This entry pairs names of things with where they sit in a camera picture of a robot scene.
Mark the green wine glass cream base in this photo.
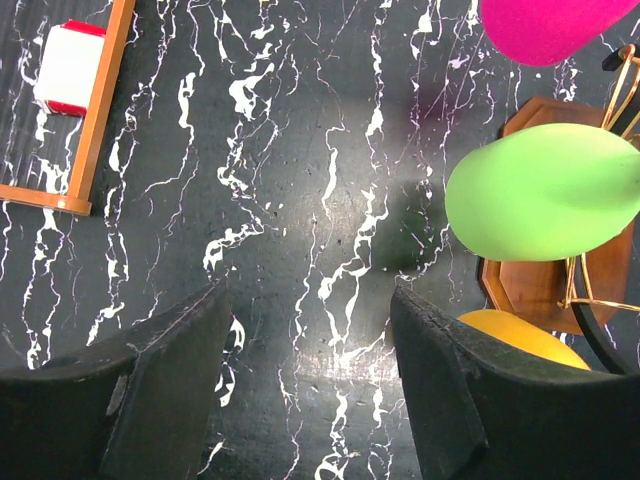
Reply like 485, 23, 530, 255
445, 123, 639, 262

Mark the gold wire wine glass rack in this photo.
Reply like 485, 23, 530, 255
478, 44, 639, 373

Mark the wooden tiered shelf rack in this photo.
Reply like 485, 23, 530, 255
1, 1, 136, 215

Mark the red white small box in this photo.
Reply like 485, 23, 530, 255
33, 20, 106, 117

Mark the magenta wine glass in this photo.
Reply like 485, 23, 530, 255
479, 0, 639, 66

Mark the orange wine glass yellow base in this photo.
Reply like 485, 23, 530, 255
458, 309, 590, 371

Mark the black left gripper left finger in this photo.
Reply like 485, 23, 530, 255
1, 280, 231, 479

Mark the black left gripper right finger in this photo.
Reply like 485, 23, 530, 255
390, 288, 639, 479

